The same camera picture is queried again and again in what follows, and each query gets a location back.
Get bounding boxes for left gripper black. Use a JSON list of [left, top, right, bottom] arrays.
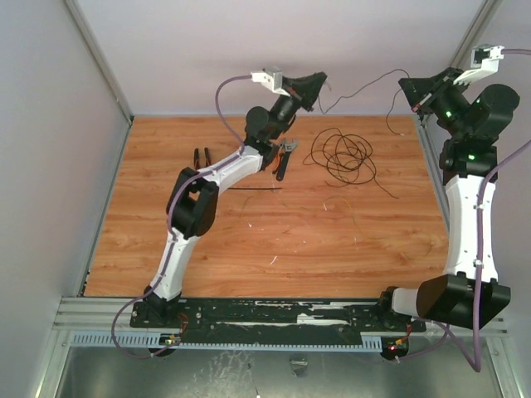
[[270, 73, 327, 140]]

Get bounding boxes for black wire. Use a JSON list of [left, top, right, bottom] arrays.
[[302, 68, 412, 200]]

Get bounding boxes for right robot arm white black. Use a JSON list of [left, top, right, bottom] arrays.
[[376, 68, 520, 330]]

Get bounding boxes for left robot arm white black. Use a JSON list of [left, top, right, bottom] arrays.
[[142, 69, 328, 328]]

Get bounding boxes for black zip tie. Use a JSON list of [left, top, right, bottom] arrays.
[[228, 187, 282, 192]]

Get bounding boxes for small orange black pliers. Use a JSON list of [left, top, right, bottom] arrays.
[[272, 152, 284, 174]]

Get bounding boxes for large orange black pliers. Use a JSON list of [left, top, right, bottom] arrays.
[[193, 147, 212, 170]]

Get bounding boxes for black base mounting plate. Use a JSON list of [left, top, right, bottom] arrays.
[[129, 298, 426, 339]]

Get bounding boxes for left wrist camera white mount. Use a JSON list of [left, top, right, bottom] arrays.
[[251, 67, 289, 96]]

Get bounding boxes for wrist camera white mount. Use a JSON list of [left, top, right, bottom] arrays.
[[251, 67, 289, 96], [453, 45, 505, 85]]

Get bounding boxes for adjustable wrench black handle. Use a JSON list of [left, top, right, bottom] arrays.
[[274, 139, 298, 182]]

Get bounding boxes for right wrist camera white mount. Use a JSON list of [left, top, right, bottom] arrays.
[[453, 45, 505, 85]]

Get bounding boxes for grey slotted cable duct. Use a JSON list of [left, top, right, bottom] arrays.
[[71, 330, 382, 353]]

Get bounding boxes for aluminium frame rails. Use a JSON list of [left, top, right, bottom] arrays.
[[51, 294, 146, 332]]

